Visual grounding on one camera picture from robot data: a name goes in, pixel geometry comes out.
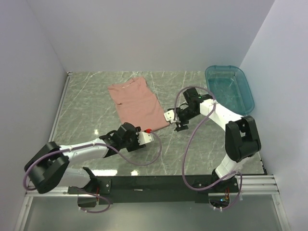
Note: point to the pink printed t shirt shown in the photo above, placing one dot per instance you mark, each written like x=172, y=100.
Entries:
x=136, y=104

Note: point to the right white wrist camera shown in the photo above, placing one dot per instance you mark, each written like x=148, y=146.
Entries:
x=170, y=116

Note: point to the aluminium frame rail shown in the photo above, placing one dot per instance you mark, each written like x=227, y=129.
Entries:
x=251, y=185

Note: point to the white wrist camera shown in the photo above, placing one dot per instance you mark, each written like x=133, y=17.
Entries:
x=145, y=137
x=170, y=116

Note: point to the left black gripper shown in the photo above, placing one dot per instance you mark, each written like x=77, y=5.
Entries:
x=136, y=145

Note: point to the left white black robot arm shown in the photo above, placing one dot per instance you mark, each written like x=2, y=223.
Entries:
x=52, y=165

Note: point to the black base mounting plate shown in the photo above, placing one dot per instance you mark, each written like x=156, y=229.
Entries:
x=146, y=189

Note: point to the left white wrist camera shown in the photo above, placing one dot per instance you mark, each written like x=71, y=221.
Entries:
x=145, y=137

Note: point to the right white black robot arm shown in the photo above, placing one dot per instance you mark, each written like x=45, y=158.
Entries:
x=242, y=139

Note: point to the teal transparent plastic bin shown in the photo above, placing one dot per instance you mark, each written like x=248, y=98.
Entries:
x=230, y=87

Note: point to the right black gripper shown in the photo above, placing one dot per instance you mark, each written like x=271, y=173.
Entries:
x=180, y=124

